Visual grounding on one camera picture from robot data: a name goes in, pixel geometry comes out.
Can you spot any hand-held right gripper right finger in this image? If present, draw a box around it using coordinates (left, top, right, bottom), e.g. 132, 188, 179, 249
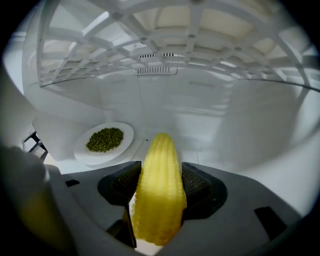
164, 162, 303, 256

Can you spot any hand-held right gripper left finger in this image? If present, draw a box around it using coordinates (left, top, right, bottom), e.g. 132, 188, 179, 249
48, 161, 151, 256

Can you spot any yellow corn cob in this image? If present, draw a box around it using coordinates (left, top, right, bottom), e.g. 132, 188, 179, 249
130, 132, 188, 247

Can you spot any white plate under green beans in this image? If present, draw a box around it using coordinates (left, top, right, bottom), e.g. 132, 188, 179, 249
73, 121, 135, 167

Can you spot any pile of green beans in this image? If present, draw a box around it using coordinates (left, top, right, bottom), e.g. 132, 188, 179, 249
85, 127, 125, 153

